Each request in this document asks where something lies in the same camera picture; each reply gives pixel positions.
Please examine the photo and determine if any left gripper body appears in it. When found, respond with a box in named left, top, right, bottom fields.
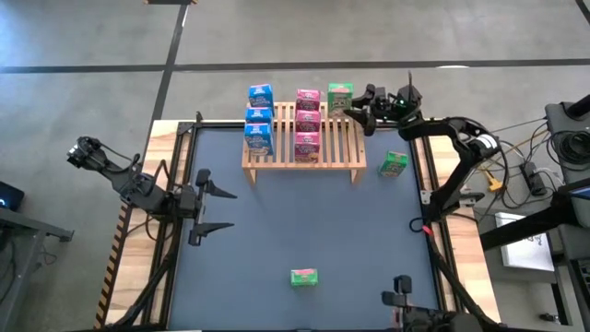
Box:
left=177, top=169, right=212, bottom=247

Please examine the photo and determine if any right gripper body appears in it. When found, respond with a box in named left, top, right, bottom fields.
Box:
left=373, top=87, right=393, bottom=122

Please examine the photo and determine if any green Apple Jacks cereal box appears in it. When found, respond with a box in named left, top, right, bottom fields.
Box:
left=378, top=150, right=409, bottom=179
left=289, top=268, right=319, bottom=288
left=326, top=82, right=355, bottom=119

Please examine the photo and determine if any magenta Raisin Bran cereal box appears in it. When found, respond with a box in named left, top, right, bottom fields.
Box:
left=294, top=110, right=323, bottom=134
left=293, top=132, right=322, bottom=163
left=295, top=89, right=323, bottom=113

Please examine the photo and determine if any blue Rice Krispies cereal box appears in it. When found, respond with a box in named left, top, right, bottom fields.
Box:
left=243, top=106, right=276, bottom=125
left=242, top=122, right=276, bottom=157
left=247, top=83, right=276, bottom=110

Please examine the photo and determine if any slatted wooden shelf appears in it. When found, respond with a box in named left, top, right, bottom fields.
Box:
left=241, top=101, right=369, bottom=186

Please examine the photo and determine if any orange black striped strip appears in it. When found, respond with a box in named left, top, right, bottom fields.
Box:
left=94, top=202, right=133, bottom=329

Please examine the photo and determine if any black power adapter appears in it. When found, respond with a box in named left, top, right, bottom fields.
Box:
left=520, top=160, right=549, bottom=196

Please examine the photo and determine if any grey equipment stand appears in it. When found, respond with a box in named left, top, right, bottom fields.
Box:
left=543, top=94, right=590, bottom=185

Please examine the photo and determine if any desk with grey metal legs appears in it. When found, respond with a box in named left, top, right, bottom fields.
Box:
left=0, top=207, right=75, bottom=332

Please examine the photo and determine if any black beam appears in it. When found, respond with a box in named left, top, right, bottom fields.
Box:
left=478, top=182, right=590, bottom=253

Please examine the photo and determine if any black computer with blue light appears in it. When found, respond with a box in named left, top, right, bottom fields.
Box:
left=0, top=181, right=25, bottom=212

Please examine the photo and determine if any white board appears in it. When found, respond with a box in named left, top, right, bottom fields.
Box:
left=495, top=211, right=556, bottom=272

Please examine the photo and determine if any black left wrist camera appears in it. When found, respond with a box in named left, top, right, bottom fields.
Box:
left=178, top=186, right=200, bottom=218

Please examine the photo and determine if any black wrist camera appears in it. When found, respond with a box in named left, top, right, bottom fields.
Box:
left=178, top=186, right=200, bottom=218
left=384, top=85, right=423, bottom=122

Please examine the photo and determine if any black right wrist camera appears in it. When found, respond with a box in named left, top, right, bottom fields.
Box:
left=384, top=85, right=423, bottom=122

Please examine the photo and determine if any black aluminium table frame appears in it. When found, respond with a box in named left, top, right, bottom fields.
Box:
left=103, top=110, right=503, bottom=332

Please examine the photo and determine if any yellow cable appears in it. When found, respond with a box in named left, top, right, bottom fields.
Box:
left=478, top=168, right=504, bottom=193

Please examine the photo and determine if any black coiled cable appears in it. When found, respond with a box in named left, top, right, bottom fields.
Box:
left=550, top=130, right=590, bottom=172

